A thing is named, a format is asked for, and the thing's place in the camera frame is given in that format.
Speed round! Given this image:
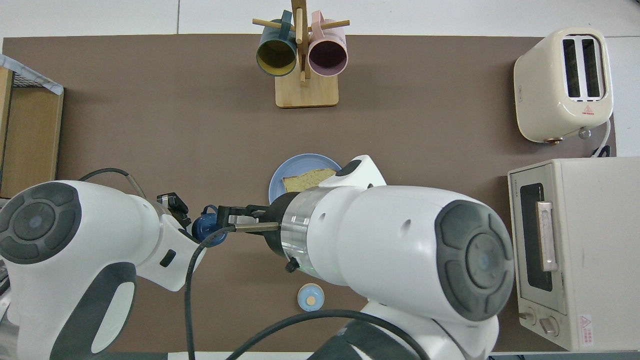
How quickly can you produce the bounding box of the translucent squeeze bottle blue cap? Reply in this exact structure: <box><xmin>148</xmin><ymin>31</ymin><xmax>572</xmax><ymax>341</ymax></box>
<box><xmin>192</xmin><ymin>204</ymin><xmax>229</xmax><ymax>249</ymax></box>

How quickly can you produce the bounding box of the marble pattern paper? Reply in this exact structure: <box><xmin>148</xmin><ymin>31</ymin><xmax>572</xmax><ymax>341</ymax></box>
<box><xmin>0</xmin><ymin>54</ymin><xmax>65</xmax><ymax>96</ymax></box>

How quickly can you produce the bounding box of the dark teal mug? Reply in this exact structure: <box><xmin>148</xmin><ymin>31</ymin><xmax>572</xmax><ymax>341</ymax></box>
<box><xmin>256</xmin><ymin>10</ymin><xmax>298</xmax><ymax>78</ymax></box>

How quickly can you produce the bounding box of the wooden shelf unit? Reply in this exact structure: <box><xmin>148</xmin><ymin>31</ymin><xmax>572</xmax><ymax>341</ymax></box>
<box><xmin>0</xmin><ymin>67</ymin><xmax>65</xmax><ymax>199</ymax></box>

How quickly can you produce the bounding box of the wooden mug tree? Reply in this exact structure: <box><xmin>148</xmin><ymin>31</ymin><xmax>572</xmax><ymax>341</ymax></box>
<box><xmin>252</xmin><ymin>0</ymin><xmax>351</xmax><ymax>109</ymax></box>

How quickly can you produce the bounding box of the pink mug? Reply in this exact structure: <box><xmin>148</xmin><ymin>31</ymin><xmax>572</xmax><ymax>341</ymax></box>
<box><xmin>307</xmin><ymin>10</ymin><xmax>349</xmax><ymax>77</ymax></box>

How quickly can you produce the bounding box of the white toaster oven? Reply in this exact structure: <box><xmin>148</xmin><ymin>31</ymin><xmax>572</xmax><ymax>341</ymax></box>
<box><xmin>507</xmin><ymin>157</ymin><xmax>640</xmax><ymax>352</ymax></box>

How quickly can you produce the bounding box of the brown table mat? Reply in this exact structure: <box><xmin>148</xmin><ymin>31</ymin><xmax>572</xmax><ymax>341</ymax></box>
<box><xmin>0</xmin><ymin>34</ymin><xmax>617</xmax><ymax>353</ymax></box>

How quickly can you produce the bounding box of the cream two-slot toaster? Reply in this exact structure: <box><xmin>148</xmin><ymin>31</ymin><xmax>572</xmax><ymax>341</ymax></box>
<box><xmin>513</xmin><ymin>27</ymin><xmax>614</xmax><ymax>146</ymax></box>

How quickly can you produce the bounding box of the slice of toast bread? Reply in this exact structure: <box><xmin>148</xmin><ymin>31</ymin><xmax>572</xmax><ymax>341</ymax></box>
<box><xmin>282</xmin><ymin>168</ymin><xmax>337</xmax><ymax>194</ymax></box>

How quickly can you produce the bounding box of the black wire basket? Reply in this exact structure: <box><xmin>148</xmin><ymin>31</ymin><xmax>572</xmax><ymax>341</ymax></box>
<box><xmin>10</xmin><ymin>72</ymin><xmax>42</xmax><ymax>89</ymax></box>

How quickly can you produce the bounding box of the toaster power cord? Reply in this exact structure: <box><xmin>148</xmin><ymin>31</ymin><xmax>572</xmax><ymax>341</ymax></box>
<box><xmin>590</xmin><ymin>119</ymin><xmax>613</xmax><ymax>158</ymax></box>

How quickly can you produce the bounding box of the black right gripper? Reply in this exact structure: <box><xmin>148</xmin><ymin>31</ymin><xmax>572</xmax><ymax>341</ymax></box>
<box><xmin>156</xmin><ymin>192</ymin><xmax>301</xmax><ymax>259</ymax></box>

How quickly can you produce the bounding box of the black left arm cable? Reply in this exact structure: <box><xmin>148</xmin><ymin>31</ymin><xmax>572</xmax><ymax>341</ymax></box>
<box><xmin>78</xmin><ymin>167</ymin><xmax>147</xmax><ymax>201</ymax></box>

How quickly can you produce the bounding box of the blue round plate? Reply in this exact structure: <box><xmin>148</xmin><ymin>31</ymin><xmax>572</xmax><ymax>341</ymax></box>
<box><xmin>268</xmin><ymin>153</ymin><xmax>344</xmax><ymax>205</ymax></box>

